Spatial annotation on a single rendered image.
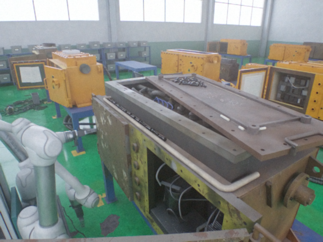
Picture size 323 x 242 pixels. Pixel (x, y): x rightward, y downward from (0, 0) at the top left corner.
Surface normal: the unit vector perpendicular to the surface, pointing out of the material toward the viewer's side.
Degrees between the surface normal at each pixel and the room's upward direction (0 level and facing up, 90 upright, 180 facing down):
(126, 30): 90
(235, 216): 90
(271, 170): 0
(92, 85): 90
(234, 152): 0
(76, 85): 90
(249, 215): 0
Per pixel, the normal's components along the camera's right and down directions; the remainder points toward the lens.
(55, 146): 0.85, 0.11
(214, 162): -0.85, 0.21
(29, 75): 0.27, 0.37
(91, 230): 0.00, -0.92
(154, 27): 0.55, 0.33
